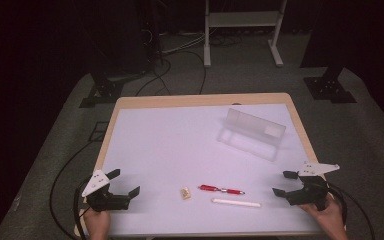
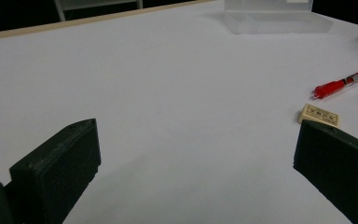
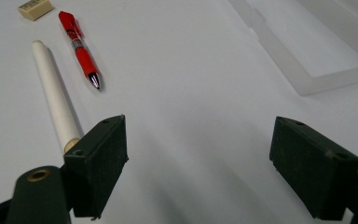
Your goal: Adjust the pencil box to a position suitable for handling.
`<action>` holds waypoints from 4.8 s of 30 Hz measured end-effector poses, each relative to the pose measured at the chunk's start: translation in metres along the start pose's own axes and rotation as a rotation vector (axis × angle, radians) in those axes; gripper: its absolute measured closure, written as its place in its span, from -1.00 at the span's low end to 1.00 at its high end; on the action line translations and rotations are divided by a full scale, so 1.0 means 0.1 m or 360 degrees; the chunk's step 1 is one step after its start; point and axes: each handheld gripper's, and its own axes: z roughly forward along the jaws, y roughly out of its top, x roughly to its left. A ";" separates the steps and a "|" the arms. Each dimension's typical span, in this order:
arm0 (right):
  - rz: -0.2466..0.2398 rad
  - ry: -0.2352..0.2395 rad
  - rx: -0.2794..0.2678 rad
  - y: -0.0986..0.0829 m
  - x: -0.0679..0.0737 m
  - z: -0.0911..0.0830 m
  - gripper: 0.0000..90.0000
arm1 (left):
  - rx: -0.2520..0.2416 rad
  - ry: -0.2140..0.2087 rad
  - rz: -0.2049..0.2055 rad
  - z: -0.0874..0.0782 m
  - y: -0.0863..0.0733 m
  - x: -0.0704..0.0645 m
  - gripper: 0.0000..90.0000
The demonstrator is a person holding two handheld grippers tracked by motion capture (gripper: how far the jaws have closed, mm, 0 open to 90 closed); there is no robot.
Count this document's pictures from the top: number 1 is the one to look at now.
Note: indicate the person's left hand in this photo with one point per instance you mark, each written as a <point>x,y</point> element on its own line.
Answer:
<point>96,221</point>

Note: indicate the white metal stand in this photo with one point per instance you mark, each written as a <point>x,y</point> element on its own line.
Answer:
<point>243,18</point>

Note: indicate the wooden table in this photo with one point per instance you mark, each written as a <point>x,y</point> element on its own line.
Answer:
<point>180,99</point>

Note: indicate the clear plastic pencil case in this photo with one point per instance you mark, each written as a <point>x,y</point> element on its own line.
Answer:
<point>253,133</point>

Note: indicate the black stand base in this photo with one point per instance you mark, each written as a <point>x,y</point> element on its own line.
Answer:
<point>328,88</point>
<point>101,93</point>

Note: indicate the person's right hand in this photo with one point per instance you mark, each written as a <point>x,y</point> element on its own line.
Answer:
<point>330,218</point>

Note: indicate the white table mat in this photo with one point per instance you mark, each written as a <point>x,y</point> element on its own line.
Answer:
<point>166,150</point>

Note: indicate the white pen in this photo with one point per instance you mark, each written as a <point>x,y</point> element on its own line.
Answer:
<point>236,202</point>

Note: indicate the red pen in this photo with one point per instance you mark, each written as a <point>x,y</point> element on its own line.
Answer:
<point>220,189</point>

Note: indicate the black square floor frame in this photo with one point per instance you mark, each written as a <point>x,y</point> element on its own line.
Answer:
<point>98,131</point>

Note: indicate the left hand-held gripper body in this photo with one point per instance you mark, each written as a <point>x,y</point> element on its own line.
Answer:
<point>105,201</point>

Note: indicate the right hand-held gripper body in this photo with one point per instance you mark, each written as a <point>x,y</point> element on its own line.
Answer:
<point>313,191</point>

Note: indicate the small tan eraser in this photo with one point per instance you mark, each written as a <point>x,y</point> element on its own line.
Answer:
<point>185,193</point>

